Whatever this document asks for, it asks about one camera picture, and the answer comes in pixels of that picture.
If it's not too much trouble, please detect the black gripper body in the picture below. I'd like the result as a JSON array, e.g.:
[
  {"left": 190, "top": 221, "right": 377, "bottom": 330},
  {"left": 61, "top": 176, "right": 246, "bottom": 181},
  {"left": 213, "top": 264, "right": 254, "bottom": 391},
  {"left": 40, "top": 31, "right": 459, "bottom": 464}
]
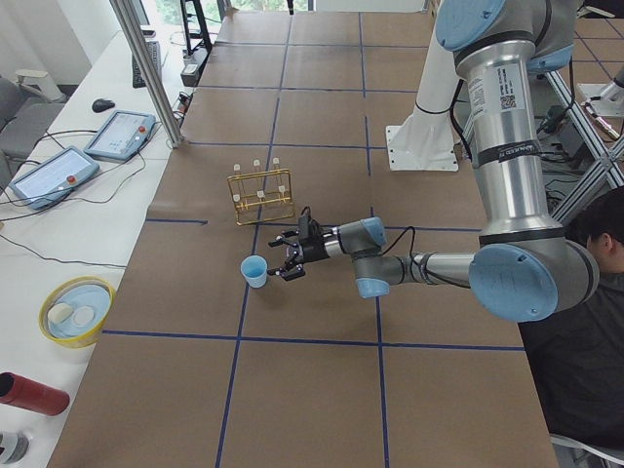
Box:
[{"left": 291, "top": 216, "right": 328, "bottom": 264}]

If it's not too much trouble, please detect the light blue plastic cup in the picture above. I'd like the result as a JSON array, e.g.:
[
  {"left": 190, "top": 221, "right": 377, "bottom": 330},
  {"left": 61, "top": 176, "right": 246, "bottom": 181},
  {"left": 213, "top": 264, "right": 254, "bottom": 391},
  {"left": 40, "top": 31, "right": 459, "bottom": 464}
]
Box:
[{"left": 240, "top": 254, "right": 268, "bottom": 289}]

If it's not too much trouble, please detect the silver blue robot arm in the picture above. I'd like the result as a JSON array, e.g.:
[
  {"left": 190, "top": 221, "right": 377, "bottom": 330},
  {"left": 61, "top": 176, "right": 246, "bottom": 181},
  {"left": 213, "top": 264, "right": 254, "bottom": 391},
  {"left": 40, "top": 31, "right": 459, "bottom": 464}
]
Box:
[{"left": 273, "top": 1, "right": 600, "bottom": 323}]

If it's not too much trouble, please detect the far blue teach pendant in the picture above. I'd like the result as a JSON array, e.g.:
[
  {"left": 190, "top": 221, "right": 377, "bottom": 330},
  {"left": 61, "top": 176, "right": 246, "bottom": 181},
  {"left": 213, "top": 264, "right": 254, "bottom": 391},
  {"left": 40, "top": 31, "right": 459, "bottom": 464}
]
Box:
[{"left": 84, "top": 110, "right": 156, "bottom": 162}]

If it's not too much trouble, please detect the blue teach pendant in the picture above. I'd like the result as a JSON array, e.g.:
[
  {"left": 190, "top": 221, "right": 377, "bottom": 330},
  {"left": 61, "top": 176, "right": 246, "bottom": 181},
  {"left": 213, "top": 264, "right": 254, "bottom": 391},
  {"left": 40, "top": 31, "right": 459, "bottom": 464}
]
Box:
[
  {"left": 84, "top": 110, "right": 156, "bottom": 162},
  {"left": 9, "top": 146, "right": 99, "bottom": 210}
]

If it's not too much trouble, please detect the yellow rimmed blue bowl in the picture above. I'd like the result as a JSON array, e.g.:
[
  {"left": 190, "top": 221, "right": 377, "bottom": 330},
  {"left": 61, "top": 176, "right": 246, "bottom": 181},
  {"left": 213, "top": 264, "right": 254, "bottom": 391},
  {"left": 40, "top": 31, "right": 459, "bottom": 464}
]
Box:
[{"left": 38, "top": 276, "right": 116, "bottom": 349}]

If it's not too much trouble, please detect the black computer mouse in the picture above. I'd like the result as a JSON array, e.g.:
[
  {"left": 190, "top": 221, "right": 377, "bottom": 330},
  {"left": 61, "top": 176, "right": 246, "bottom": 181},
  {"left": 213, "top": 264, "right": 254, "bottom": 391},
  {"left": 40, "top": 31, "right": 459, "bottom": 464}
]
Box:
[{"left": 92, "top": 98, "right": 115, "bottom": 113}]

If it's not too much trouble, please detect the black keyboard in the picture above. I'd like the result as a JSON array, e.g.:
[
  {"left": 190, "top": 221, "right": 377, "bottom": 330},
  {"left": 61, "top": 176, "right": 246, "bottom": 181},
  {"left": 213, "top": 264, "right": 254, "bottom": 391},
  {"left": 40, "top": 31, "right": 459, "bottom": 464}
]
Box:
[{"left": 131, "top": 40, "right": 163, "bottom": 89}]

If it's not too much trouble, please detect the near blue teach pendant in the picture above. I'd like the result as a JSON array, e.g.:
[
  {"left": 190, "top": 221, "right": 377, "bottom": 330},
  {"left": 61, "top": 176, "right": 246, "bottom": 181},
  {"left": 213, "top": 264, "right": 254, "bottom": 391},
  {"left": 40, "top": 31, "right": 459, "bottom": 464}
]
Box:
[{"left": 9, "top": 146, "right": 99, "bottom": 210}]

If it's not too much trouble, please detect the person in black shirt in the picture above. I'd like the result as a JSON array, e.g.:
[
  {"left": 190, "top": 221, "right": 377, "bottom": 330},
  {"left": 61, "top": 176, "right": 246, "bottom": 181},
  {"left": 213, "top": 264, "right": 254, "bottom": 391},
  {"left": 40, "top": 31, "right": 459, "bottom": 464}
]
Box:
[{"left": 519, "top": 188, "right": 623, "bottom": 449}]

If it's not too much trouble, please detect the red cylindrical bottle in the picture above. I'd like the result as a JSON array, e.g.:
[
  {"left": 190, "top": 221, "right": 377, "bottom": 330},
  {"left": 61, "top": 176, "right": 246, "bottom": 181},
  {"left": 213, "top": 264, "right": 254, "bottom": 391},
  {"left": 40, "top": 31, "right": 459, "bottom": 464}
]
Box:
[{"left": 1, "top": 371, "right": 70, "bottom": 416}]

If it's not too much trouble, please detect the silver tape roll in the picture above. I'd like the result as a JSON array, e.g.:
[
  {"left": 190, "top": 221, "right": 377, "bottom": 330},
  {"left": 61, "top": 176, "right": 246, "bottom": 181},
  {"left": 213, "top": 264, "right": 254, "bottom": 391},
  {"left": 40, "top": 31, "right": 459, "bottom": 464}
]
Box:
[{"left": 1, "top": 431, "right": 29, "bottom": 464}]

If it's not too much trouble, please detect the gold wire cup holder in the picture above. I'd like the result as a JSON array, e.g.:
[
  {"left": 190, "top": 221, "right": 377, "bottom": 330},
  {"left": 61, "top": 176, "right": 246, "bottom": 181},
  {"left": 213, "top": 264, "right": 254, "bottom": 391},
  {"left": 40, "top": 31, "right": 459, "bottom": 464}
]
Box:
[{"left": 227, "top": 157, "right": 294, "bottom": 226}]

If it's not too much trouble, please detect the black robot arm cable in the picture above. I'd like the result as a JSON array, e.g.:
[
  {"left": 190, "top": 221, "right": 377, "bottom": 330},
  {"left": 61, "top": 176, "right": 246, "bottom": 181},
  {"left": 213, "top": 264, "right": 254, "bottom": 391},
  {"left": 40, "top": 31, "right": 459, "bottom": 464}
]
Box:
[{"left": 379, "top": 225, "right": 430, "bottom": 274}]

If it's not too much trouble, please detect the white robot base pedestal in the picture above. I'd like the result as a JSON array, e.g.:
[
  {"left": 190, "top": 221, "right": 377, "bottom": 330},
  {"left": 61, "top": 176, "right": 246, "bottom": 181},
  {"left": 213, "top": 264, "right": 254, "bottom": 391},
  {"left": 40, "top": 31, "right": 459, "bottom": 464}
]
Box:
[{"left": 386, "top": 35, "right": 459, "bottom": 172}]

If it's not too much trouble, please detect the aluminium frame post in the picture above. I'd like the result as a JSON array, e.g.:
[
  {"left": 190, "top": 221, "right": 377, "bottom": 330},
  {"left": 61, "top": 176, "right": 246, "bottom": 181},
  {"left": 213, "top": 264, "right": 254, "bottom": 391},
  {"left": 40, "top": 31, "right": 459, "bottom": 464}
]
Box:
[{"left": 109, "top": 0, "right": 183, "bottom": 148}]

